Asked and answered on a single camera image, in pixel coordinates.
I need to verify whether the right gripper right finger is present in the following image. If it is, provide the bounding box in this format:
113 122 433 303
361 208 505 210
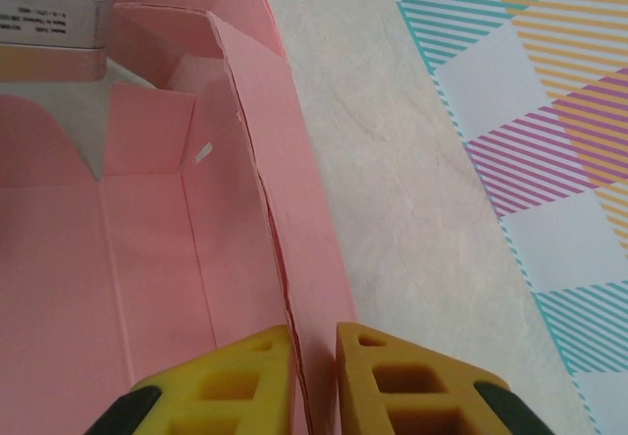
336 321 546 435

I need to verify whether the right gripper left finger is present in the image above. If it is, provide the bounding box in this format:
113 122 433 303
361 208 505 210
92 324 308 435

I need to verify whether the pink paper box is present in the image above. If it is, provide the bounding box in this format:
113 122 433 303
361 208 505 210
0 0 359 435

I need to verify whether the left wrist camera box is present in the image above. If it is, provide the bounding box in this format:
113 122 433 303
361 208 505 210
0 0 112 82

